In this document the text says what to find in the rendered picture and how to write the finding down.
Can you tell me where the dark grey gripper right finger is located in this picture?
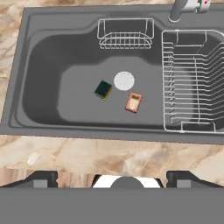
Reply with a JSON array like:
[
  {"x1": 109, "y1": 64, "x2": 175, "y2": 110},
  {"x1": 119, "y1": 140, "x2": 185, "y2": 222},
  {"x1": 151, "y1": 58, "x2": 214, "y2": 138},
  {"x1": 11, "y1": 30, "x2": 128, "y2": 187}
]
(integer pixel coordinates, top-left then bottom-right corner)
[{"x1": 165, "y1": 171, "x2": 224, "y2": 189}]

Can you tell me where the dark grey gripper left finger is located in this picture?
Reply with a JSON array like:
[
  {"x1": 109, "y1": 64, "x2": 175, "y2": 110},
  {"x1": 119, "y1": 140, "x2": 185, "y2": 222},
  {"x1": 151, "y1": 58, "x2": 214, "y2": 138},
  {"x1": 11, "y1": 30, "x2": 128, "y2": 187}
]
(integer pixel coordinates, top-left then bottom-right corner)
[{"x1": 0, "y1": 171, "x2": 59, "y2": 189}]

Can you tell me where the dark grey kitchen sink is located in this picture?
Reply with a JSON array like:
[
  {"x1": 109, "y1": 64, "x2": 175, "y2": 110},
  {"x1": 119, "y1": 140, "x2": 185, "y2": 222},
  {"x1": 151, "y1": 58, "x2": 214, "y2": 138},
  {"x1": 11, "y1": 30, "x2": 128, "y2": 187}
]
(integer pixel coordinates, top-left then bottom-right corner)
[{"x1": 0, "y1": 3, "x2": 224, "y2": 145}]

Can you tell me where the green and yellow sponge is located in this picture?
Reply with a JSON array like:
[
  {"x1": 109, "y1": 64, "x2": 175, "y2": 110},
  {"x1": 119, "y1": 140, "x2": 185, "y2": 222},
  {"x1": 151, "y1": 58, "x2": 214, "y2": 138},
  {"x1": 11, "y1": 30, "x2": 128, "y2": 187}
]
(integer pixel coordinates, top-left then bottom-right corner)
[{"x1": 94, "y1": 80, "x2": 114, "y2": 102}]

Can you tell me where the white round sink drain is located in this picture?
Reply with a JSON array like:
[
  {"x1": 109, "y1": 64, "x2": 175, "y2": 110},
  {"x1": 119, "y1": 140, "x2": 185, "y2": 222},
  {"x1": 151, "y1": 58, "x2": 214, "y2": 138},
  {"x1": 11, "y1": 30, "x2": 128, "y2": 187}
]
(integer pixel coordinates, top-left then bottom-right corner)
[{"x1": 113, "y1": 70, "x2": 136, "y2": 92}]

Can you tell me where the grey sink tap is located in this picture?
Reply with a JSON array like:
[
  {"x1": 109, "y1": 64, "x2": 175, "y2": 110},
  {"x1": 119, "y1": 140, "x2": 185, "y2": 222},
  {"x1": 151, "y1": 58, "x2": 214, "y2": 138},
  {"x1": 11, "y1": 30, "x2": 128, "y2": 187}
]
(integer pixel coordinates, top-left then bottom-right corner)
[{"x1": 168, "y1": 0, "x2": 212, "y2": 24}]

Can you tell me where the white and black round object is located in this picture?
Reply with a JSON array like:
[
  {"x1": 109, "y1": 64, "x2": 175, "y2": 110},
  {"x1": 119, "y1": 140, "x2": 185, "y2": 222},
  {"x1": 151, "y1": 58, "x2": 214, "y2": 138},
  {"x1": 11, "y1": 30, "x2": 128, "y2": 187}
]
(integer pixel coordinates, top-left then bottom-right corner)
[{"x1": 92, "y1": 174, "x2": 162, "y2": 189}]

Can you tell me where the large wire dish rack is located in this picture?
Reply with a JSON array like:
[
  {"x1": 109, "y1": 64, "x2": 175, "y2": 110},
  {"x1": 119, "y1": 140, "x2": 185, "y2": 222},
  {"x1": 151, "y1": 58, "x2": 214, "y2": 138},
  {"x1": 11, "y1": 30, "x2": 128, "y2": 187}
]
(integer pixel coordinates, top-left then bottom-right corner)
[{"x1": 161, "y1": 29, "x2": 224, "y2": 135}]

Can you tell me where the small wire sink caddy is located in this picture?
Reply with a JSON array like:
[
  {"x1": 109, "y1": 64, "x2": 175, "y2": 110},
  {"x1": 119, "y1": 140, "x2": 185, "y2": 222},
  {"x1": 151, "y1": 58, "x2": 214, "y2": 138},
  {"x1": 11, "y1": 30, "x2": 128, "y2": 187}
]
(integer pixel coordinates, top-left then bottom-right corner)
[{"x1": 96, "y1": 17, "x2": 156, "y2": 51}]

